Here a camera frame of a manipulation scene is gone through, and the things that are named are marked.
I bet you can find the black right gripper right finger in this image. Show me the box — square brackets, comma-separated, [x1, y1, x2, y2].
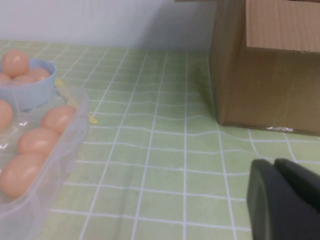
[273, 157, 320, 215]

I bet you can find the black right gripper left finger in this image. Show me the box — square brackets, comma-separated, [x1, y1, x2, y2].
[246, 158, 320, 240]

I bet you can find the beige egg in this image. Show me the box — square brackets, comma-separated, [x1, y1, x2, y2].
[16, 127, 61, 156]
[26, 67, 51, 82]
[0, 152, 47, 199]
[0, 71, 12, 84]
[40, 104, 77, 135]
[0, 99, 14, 130]
[0, 49, 30, 78]
[12, 74, 36, 85]

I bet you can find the brown cardboard box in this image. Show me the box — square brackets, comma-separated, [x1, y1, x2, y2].
[174, 0, 320, 138]

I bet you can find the clear plastic egg box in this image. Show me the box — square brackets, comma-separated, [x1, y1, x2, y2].
[0, 86, 91, 240]

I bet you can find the green checked tablecloth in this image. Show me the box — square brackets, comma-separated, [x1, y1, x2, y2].
[0, 39, 320, 240]

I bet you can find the light blue bowl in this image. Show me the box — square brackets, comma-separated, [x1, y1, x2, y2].
[0, 58, 57, 113]

